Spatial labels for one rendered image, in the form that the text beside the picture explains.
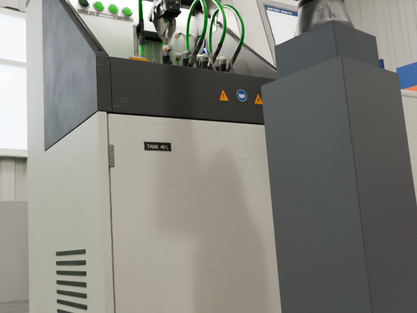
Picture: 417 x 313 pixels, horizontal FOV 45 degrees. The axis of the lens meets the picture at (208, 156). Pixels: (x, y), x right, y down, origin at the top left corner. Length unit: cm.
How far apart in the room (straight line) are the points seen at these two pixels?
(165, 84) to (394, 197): 71
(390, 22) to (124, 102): 787
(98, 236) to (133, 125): 31
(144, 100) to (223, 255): 50
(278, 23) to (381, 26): 688
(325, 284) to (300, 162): 27
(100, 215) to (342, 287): 63
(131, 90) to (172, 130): 16
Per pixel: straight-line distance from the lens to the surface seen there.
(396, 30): 894
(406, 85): 726
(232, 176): 154
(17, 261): 565
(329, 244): 113
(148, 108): 145
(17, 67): 605
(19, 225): 567
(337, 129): 112
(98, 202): 137
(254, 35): 214
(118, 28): 213
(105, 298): 135
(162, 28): 185
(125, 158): 139
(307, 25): 128
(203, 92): 155
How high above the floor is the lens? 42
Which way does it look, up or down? 10 degrees up
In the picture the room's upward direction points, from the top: 4 degrees counter-clockwise
